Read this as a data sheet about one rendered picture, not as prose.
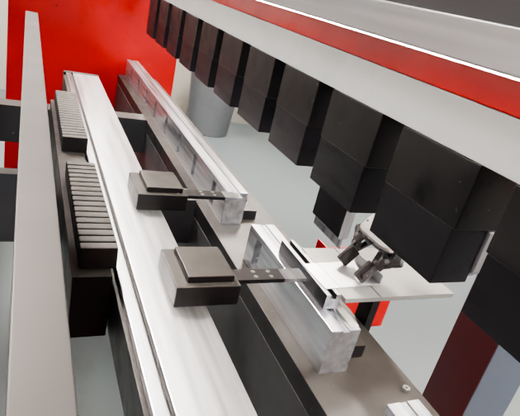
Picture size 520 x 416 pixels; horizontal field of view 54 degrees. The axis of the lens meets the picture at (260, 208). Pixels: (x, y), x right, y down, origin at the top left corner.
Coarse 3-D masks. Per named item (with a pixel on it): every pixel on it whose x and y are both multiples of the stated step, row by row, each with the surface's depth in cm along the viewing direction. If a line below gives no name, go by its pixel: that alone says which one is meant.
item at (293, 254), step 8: (280, 248) 108; (288, 248) 104; (296, 248) 106; (288, 256) 104; (296, 256) 102; (304, 256) 103; (288, 264) 104; (296, 264) 101; (304, 272) 98; (312, 280) 96; (312, 288) 95; (320, 288) 93; (320, 296) 93; (328, 296) 91; (336, 296) 92; (320, 304) 93; (328, 304) 92; (336, 304) 93
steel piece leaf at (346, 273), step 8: (360, 256) 104; (320, 264) 100; (328, 264) 101; (336, 264) 102; (352, 264) 104; (360, 264) 104; (328, 272) 98; (336, 272) 99; (344, 272) 100; (352, 272) 100; (376, 272) 99; (336, 280) 96; (344, 280) 97; (352, 280) 98; (368, 280) 99; (376, 280) 99
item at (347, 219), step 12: (324, 192) 94; (324, 204) 94; (336, 204) 90; (324, 216) 93; (336, 216) 90; (348, 216) 88; (324, 228) 95; (336, 228) 90; (348, 228) 89; (336, 240) 91
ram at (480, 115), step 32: (192, 0) 162; (224, 0) 136; (256, 0) 117; (256, 32) 117; (288, 32) 102; (320, 32) 91; (352, 32) 82; (320, 64) 91; (352, 64) 82; (384, 64) 75; (416, 64) 69; (448, 64) 63; (352, 96) 82; (384, 96) 75; (416, 96) 68; (448, 96) 63; (480, 96) 59; (512, 96) 55; (416, 128) 68; (448, 128) 63; (480, 128) 59; (512, 128) 55; (480, 160) 58; (512, 160) 55
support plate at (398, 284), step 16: (320, 256) 104; (336, 256) 106; (368, 256) 109; (384, 272) 104; (400, 272) 105; (416, 272) 107; (352, 288) 95; (368, 288) 96; (384, 288) 98; (400, 288) 99; (416, 288) 101; (432, 288) 102
